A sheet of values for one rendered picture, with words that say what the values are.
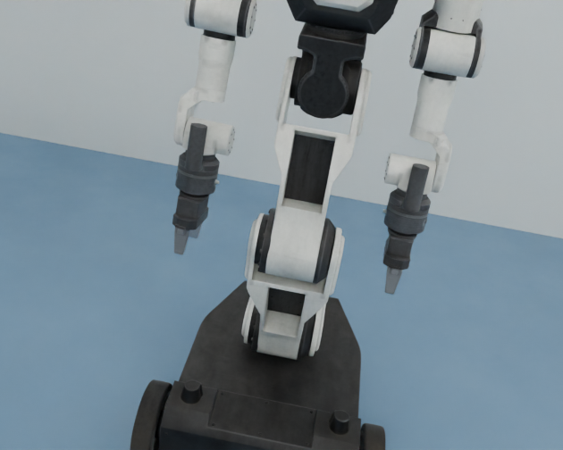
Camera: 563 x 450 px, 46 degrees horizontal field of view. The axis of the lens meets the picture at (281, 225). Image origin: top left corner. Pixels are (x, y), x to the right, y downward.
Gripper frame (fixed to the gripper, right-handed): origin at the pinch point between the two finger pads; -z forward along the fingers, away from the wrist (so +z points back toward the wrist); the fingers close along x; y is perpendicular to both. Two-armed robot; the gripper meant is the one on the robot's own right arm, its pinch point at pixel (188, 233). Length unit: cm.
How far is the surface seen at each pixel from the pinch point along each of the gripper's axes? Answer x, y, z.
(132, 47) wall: -135, -71, 17
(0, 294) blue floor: -37, -67, -52
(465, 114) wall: -146, 68, 18
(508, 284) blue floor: -111, 98, -36
